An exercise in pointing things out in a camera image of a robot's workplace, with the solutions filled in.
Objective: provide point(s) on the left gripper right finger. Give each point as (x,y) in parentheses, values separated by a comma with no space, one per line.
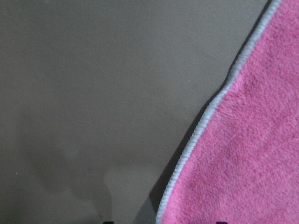
(221,222)

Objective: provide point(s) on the pink grey towel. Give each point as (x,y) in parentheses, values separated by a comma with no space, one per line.
(241,164)

